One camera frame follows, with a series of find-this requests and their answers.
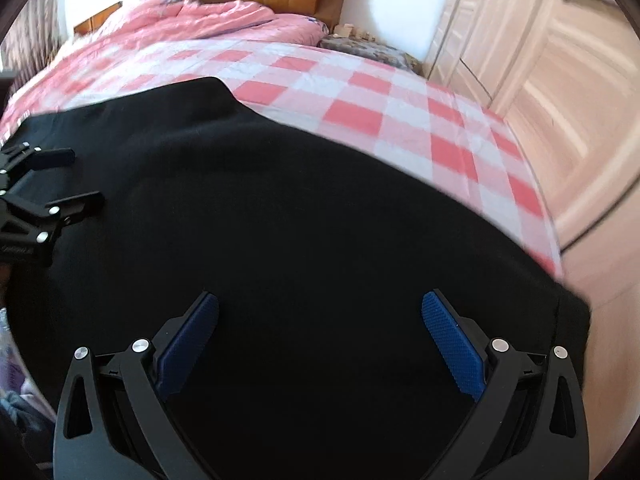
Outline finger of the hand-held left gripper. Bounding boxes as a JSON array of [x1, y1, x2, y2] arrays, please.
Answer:
[[10, 191, 106, 245], [0, 143, 76, 194]]

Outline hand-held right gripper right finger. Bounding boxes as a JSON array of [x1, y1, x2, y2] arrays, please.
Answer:
[[421, 288, 590, 480]]

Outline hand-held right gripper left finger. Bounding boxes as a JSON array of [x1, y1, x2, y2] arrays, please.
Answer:
[[52, 291, 221, 480]]

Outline black pants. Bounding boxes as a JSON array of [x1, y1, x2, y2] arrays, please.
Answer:
[[5, 76, 593, 480]]

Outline purple floral cloth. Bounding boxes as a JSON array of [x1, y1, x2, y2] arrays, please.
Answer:
[[0, 310, 56, 431]]

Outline patterned pink curtain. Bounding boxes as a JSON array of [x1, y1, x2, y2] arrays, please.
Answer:
[[0, 0, 66, 76]]

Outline small wooden headboard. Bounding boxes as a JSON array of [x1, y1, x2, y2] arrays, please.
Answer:
[[74, 2, 122, 37]]

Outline pink quilt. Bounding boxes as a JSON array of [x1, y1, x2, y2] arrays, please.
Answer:
[[50, 0, 331, 61]]

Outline pink checked bed sheet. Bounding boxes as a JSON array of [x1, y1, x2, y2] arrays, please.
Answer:
[[0, 35, 566, 281]]

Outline light wooden wardrobe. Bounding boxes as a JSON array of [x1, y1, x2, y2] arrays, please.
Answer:
[[422, 0, 640, 251]]

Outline floral covered nightstand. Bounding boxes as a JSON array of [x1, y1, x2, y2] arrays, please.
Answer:
[[317, 35, 423, 78]]

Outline small beige ornaments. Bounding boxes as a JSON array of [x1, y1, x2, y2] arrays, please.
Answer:
[[332, 22, 381, 43]]

